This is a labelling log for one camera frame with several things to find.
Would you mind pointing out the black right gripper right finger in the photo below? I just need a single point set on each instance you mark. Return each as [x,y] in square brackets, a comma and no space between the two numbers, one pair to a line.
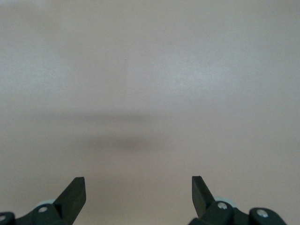
[201,201]

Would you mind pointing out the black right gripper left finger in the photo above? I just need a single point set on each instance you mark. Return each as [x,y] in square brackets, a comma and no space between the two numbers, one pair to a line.
[70,206]

